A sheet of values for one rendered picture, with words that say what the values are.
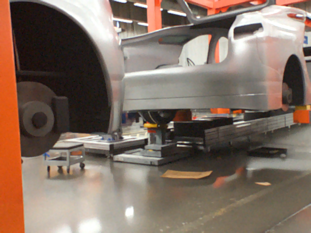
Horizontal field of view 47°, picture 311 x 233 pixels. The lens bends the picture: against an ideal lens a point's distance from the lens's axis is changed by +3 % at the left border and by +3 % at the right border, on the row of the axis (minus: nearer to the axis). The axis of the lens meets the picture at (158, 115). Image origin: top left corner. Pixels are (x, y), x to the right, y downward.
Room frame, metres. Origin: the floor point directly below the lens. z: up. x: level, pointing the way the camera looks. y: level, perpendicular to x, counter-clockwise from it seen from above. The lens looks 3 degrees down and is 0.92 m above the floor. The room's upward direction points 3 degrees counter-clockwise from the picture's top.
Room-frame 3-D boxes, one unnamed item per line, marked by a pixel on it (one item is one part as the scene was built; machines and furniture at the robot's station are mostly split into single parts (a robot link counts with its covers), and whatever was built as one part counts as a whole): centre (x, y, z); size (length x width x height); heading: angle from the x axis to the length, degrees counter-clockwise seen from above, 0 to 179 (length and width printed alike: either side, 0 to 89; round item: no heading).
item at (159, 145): (5.11, -0.02, 0.32); 0.40 x 0.30 x 0.28; 142
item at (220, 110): (7.08, -1.46, 0.69); 0.52 x 0.17 x 0.35; 52
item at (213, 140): (6.50, -1.12, 0.14); 2.47 x 0.85 x 0.27; 142
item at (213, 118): (6.33, -1.01, 0.39); 0.66 x 0.66 x 0.24
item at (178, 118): (5.56, -0.28, 0.69); 0.52 x 0.17 x 0.35; 52
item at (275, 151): (5.39, -1.63, 0.02); 0.52 x 0.42 x 0.04; 136
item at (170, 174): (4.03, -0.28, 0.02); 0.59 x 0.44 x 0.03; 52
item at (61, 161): (4.70, 1.28, 0.17); 0.43 x 0.36 x 0.34; 67
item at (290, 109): (9.07, -3.16, 0.39); 0.66 x 0.66 x 0.24
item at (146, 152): (5.11, -0.02, 0.13); 0.50 x 0.36 x 0.10; 142
